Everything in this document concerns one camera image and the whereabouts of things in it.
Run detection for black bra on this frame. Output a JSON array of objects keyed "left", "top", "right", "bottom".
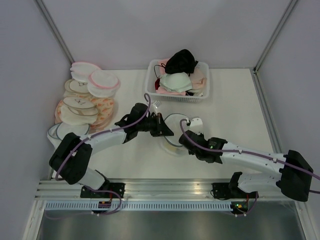
[{"left": 165, "top": 49, "right": 198, "bottom": 75}]

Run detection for right aluminium table-edge rail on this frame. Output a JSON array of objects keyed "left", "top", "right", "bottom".
[{"left": 250, "top": 68, "right": 287, "bottom": 154}]

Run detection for purple cable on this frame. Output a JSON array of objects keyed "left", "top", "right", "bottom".
[
  {"left": 179, "top": 118, "right": 320, "bottom": 181},
  {"left": 55, "top": 93, "right": 151, "bottom": 181}
]

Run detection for beige-trim mesh laundry bag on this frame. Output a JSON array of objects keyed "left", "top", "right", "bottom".
[{"left": 63, "top": 79, "right": 90, "bottom": 97}]

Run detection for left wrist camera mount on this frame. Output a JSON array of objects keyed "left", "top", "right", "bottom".
[{"left": 150, "top": 100, "right": 162, "bottom": 115}]

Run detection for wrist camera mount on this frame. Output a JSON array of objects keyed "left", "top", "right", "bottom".
[
  {"left": 150, "top": 100, "right": 162, "bottom": 115},
  {"left": 187, "top": 117, "right": 203, "bottom": 135}
]

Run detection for white plastic basket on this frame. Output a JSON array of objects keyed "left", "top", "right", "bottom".
[{"left": 144, "top": 59, "right": 211, "bottom": 103}]

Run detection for right aluminium frame post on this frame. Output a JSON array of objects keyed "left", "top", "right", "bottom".
[{"left": 252, "top": 0, "right": 300, "bottom": 75}]

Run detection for white mesh blue-trim laundry bag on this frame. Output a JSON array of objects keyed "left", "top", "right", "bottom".
[{"left": 160, "top": 113, "right": 189, "bottom": 157}]

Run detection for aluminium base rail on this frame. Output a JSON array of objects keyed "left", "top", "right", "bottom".
[{"left": 34, "top": 178, "right": 229, "bottom": 201}]

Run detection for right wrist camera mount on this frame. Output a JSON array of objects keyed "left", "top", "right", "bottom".
[{"left": 187, "top": 117, "right": 203, "bottom": 135}]

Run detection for left aluminium frame post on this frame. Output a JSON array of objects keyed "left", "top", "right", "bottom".
[{"left": 34, "top": 0, "right": 75, "bottom": 65}]

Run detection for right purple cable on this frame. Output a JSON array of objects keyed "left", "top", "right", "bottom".
[{"left": 179, "top": 118, "right": 320, "bottom": 181}]

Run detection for blue-trim mesh bag on pile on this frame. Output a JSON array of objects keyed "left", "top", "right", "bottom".
[{"left": 47, "top": 122, "right": 90, "bottom": 149}]

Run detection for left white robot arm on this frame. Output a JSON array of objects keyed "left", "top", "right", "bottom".
[{"left": 49, "top": 103, "right": 174, "bottom": 198}]

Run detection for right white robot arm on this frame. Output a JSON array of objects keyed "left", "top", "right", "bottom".
[{"left": 178, "top": 130, "right": 314, "bottom": 202}]

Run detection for pink-trim bag at back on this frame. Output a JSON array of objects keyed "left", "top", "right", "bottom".
[{"left": 70, "top": 61, "right": 101, "bottom": 83}]

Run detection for pink-trim mesh laundry bag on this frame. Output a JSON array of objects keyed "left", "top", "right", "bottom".
[{"left": 87, "top": 70, "right": 120, "bottom": 98}]

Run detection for white bra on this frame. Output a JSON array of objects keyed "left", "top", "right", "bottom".
[{"left": 159, "top": 72, "right": 193, "bottom": 93}]

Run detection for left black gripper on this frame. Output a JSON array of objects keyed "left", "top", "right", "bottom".
[{"left": 137, "top": 113, "right": 174, "bottom": 138}]

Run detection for orange patterned laundry bag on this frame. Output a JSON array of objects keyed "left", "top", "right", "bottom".
[{"left": 54, "top": 96, "right": 115, "bottom": 134}]

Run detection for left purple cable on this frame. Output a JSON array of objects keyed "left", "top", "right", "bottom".
[{"left": 55, "top": 93, "right": 151, "bottom": 181}]

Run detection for beige bag with bra print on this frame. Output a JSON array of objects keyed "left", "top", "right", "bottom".
[{"left": 60, "top": 96, "right": 99, "bottom": 126}]

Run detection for aluminium frame post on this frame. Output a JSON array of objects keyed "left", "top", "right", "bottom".
[
  {"left": 34, "top": 0, "right": 75, "bottom": 65},
  {"left": 252, "top": 0, "right": 300, "bottom": 75}
]

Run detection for white slotted cable duct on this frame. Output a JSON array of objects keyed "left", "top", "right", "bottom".
[{"left": 45, "top": 200, "right": 232, "bottom": 212}]

